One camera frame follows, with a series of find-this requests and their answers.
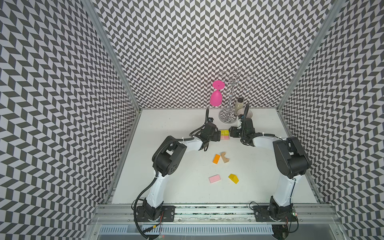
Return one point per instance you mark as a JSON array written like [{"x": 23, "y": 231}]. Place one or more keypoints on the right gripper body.
[{"x": 245, "y": 123}]

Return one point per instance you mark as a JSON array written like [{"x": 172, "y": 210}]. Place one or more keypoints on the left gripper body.
[{"x": 216, "y": 137}]

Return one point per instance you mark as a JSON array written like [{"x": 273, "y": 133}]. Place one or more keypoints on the orange block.
[{"x": 216, "y": 159}]

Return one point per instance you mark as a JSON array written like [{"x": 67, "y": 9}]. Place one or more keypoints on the natural wood arch block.
[{"x": 224, "y": 158}]

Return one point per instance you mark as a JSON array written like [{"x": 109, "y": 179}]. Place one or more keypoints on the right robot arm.
[{"x": 292, "y": 163}]

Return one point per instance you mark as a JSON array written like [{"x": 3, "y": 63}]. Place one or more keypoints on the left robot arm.
[{"x": 148, "y": 207}]

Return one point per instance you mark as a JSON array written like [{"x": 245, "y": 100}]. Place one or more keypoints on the yellow wedge block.
[{"x": 233, "y": 178}]

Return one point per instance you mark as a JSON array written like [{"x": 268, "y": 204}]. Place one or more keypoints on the pink striped bowl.
[{"x": 240, "y": 112}]

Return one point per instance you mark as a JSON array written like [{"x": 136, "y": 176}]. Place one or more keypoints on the chrome glass holder stand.
[{"x": 227, "y": 114}]

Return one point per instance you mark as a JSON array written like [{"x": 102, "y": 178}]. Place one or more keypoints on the spice jar black lid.
[{"x": 239, "y": 104}]

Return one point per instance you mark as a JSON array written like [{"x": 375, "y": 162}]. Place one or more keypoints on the pink plastic wine glass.
[{"x": 216, "y": 98}]

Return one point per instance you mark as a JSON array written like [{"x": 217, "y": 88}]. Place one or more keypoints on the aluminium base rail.
[{"x": 217, "y": 221}]

